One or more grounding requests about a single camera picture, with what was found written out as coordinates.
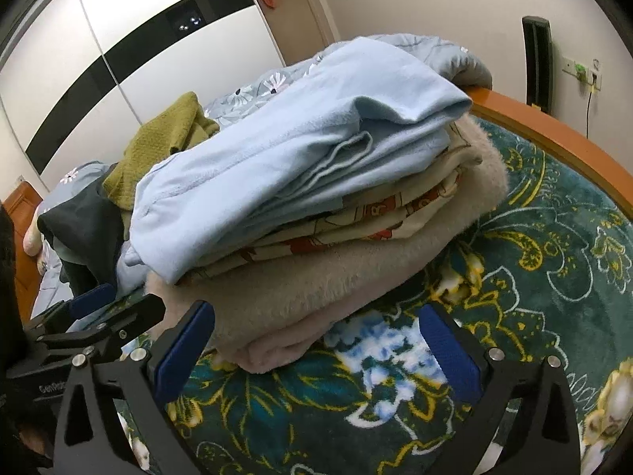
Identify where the wall power socket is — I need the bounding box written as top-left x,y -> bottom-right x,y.
562,57 -> 602,91

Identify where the beige fleece folded blanket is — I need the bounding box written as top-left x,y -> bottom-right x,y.
145,116 -> 508,373

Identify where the light blue long-sleeve shirt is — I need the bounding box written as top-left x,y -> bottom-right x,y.
125,38 -> 472,283

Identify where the teal floral bed blanket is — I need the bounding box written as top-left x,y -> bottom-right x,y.
147,118 -> 632,474

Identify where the dark grey garment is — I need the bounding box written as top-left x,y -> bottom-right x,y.
38,174 -> 123,296

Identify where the cream patterned folded cloth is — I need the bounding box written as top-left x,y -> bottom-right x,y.
184,115 -> 483,283

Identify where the white black sliding wardrobe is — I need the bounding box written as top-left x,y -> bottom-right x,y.
1,0 -> 282,192

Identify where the olive green knitted garment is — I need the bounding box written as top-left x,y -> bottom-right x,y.
103,91 -> 220,211

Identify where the black tower heater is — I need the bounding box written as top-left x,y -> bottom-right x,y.
521,16 -> 553,115

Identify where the grey floral quilt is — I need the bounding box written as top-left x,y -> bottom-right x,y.
32,33 -> 493,315

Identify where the orange wooden bed frame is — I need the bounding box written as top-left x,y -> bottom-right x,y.
1,87 -> 632,323

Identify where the black power cable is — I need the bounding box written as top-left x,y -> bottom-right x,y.
584,76 -> 595,140

